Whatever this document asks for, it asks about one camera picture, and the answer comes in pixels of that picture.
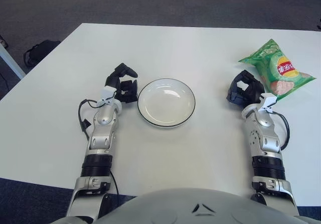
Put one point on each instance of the black backpack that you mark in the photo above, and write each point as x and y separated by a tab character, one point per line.
41	52

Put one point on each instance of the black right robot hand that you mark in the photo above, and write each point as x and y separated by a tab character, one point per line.
253	91

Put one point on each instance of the white plate black rim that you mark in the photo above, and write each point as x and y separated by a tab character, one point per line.
165	103

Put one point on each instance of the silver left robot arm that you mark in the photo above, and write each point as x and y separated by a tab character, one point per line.
104	116

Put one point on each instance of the grey robot torso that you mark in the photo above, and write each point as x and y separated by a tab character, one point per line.
175	206

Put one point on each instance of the white side table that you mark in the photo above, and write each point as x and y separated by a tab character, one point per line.
11	63

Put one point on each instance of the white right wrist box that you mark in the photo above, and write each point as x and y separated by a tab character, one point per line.
268	99

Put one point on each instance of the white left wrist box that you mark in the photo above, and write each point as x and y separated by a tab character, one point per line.
107	92

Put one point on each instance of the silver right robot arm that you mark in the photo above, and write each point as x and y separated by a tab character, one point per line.
263	123

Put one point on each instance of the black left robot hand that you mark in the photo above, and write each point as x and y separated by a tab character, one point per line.
111	79

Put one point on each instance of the green potato chips bag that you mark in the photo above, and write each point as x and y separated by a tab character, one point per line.
278	83

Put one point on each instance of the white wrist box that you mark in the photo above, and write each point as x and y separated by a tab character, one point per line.
107	92
268	99

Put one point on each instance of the small dark floor item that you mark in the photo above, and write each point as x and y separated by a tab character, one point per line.
3	42

